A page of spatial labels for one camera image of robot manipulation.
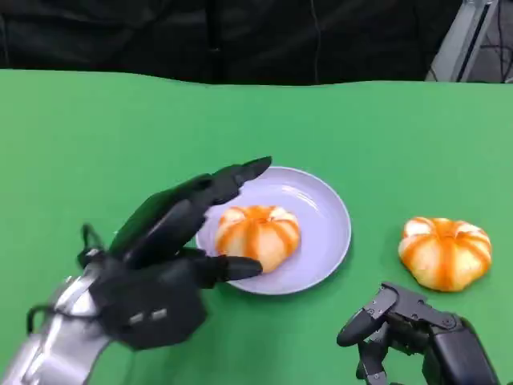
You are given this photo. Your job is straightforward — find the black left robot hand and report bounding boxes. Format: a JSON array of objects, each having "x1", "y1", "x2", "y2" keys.
[{"x1": 108, "y1": 156, "x2": 274, "y2": 290}]

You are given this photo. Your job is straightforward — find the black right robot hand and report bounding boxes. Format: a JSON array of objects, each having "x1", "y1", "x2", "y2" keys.
[{"x1": 336, "y1": 282, "x2": 502, "y2": 385}]

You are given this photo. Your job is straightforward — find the orange and white bread roll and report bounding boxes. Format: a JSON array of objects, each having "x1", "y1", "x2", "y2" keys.
[
  {"x1": 215, "y1": 205, "x2": 301, "y2": 274},
  {"x1": 398, "y1": 217, "x2": 493, "y2": 293}
]

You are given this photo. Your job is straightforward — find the green cloth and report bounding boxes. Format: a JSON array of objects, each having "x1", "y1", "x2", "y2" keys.
[{"x1": 0, "y1": 68, "x2": 513, "y2": 385}]

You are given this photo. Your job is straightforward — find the lilac plate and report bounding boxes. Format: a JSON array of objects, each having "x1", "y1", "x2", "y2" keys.
[{"x1": 195, "y1": 166, "x2": 353, "y2": 297}]

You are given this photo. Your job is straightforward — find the black backdrop curtain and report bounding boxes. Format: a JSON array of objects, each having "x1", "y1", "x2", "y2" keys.
[{"x1": 0, "y1": 0, "x2": 462, "y2": 86}]

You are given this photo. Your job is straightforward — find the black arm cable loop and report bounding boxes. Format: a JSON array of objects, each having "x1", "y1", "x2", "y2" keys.
[
  {"x1": 76, "y1": 223, "x2": 110, "y2": 269},
  {"x1": 25, "y1": 304, "x2": 99, "y2": 334}
]

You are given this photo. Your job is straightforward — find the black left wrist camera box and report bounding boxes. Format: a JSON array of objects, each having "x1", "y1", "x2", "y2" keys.
[{"x1": 90, "y1": 258, "x2": 208, "y2": 351}]

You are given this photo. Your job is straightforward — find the thin black cables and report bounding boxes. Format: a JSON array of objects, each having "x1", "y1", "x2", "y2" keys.
[{"x1": 479, "y1": 0, "x2": 513, "y2": 83}]

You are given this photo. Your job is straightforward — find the grey metal frame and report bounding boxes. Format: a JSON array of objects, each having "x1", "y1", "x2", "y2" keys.
[{"x1": 424, "y1": 0, "x2": 513, "y2": 84}]

